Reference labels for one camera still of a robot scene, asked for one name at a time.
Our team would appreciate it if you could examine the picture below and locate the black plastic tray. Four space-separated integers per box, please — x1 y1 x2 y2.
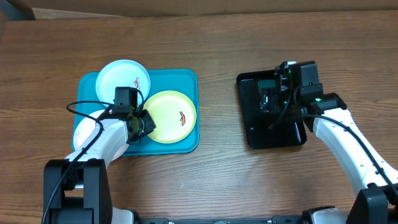
236 71 307 150

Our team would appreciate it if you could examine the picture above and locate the white plate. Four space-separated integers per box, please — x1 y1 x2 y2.
68 118 128 164

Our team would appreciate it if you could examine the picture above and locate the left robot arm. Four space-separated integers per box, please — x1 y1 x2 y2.
42 106 155 223

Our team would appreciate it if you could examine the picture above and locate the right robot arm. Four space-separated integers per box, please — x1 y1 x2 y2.
257 65 397 223

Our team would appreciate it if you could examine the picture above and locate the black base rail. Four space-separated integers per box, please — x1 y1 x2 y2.
134 215 308 224

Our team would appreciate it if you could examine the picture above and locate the cardboard sheet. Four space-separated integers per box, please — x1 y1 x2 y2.
13 0 397 17

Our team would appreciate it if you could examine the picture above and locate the light blue plate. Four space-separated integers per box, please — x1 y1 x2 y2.
95 59 150 105

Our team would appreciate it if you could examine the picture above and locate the teal plastic tray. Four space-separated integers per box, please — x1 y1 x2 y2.
77 68 200 156

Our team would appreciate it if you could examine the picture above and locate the green sponge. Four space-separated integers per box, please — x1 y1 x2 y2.
257 79 276 93

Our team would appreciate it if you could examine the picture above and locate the yellow-green plate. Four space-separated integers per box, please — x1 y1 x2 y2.
144 90 197 144

